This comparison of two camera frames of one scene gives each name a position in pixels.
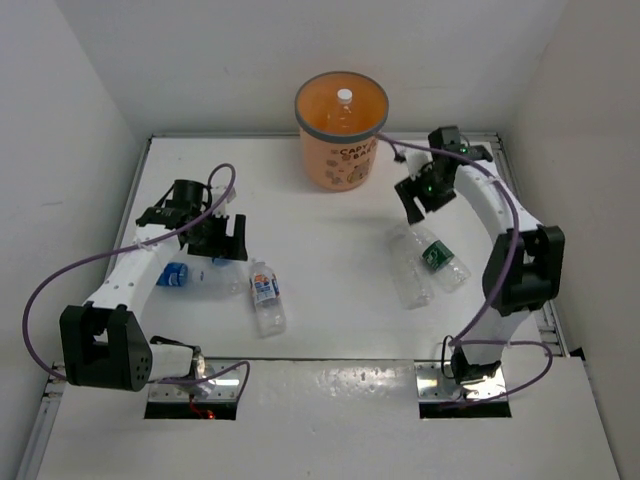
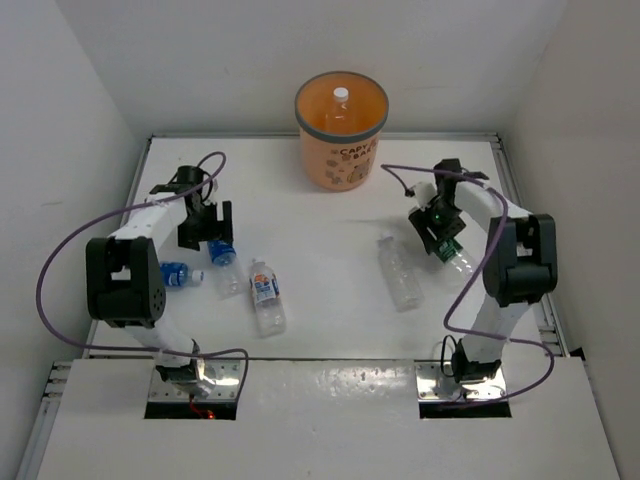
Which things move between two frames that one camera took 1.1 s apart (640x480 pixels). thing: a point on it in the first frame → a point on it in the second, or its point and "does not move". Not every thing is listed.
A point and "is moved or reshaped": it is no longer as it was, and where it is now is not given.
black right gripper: x=409 y=189 → x=420 y=221
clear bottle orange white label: x=265 y=286 does not move
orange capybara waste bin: x=339 y=115 does not move
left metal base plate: x=215 y=379 does not move
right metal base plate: x=432 y=386 does not move
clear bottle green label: x=450 y=272 is moved or reshaped
